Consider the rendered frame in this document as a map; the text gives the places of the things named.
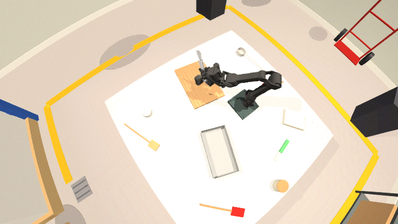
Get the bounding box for light wooden board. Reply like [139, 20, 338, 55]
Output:
[174, 61, 225, 109]

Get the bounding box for cream short cylinder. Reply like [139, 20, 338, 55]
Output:
[142, 107, 152, 118]

